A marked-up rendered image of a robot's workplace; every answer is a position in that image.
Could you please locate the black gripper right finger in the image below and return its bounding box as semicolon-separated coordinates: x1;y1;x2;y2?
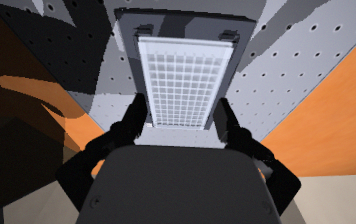
213;98;301;217

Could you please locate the white well plate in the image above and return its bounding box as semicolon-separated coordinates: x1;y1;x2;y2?
138;36;234;130

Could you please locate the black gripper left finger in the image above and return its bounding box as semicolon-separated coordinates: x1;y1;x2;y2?
55;93;148;213

